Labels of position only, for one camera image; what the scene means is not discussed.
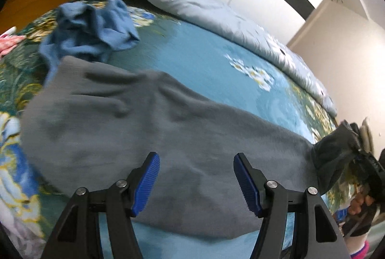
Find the pink striped cloth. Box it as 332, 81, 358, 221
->
0, 34, 23, 56

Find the blue fleece garment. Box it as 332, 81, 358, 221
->
39, 0, 141, 85

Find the teal floral blanket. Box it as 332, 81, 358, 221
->
0, 0, 361, 259

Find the grey fleece sweater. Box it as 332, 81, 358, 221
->
19, 56, 361, 240

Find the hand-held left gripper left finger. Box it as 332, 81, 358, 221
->
39, 152, 160, 259

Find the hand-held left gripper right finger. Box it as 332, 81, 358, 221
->
234, 153, 352, 259

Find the person's right hand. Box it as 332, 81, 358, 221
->
347, 192, 375, 217

